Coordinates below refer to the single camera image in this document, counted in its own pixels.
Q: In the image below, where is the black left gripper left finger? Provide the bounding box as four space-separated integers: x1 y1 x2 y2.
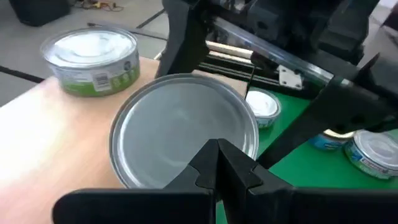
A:
52 139 218 224

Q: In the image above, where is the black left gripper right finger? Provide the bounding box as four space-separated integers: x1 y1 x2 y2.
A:
217 139 398 224

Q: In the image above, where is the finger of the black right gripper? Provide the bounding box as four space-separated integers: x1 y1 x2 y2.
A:
257 54 398 170
155 0 215 78

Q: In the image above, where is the gold-top can red-blue label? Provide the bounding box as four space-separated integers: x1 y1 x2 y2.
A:
245 86 282 130
308 129 355 152

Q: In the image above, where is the silver-top can green-white label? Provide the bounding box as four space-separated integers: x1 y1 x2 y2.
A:
108 73 259 190
40 26 141 97
344 129 398 180

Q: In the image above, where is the wooden shelf with black legs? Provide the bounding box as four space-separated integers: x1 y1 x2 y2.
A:
0 55 255 224

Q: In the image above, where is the green table mat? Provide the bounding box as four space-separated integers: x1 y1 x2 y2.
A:
216 90 398 224

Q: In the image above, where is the small white mounting plate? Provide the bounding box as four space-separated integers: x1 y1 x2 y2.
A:
278 65 304 91

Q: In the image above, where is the black box on floor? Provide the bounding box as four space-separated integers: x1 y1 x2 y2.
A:
8 0 72 27

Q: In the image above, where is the black metal rig frame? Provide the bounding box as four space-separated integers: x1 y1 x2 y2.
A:
197 51 315 100

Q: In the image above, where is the orange yellow cable bundle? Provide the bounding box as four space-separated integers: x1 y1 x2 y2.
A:
72 0 124 12

